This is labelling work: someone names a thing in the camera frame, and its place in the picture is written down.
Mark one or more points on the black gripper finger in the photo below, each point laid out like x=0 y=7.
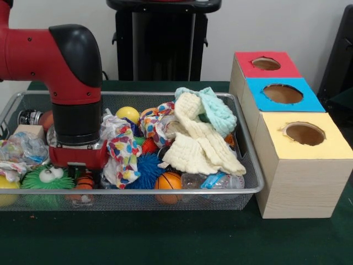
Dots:
x=74 y=172
x=96 y=178

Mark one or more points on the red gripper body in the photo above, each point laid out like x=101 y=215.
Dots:
x=77 y=157

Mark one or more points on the orange striped plush tiger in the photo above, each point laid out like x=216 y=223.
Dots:
x=84 y=182

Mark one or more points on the green spiky ball with eyes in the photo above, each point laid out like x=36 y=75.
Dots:
x=52 y=180

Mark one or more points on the large colourful dotted cloth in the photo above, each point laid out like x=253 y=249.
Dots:
x=124 y=154

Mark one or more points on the small colourful dotted cloth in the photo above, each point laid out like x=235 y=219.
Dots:
x=154 y=124

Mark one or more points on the cream quilted cloth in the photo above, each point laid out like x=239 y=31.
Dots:
x=204 y=149

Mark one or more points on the mint quilted cloth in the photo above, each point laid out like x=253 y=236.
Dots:
x=220 y=110

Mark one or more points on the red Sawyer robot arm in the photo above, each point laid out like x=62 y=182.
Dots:
x=27 y=55

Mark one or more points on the clear mesh bin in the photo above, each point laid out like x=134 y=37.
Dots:
x=138 y=198

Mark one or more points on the wooden box with three holes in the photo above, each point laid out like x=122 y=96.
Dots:
x=303 y=187

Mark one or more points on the blue spiky ball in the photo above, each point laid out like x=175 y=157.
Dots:
x=149 y=168

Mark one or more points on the pale wooden block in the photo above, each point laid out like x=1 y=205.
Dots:
x=27 y=131

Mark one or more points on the black silver drink can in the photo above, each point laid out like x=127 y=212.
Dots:
x=29 y=116

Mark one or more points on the yellow ball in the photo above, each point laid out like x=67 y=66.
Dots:
x=128 y=114

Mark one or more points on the orange toy basketball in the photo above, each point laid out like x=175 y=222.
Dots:
x=168 y=180

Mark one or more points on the dark green table cloth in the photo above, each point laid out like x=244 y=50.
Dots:
x=165 y=237

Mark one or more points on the black chair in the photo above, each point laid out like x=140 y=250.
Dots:
x=339 y=55

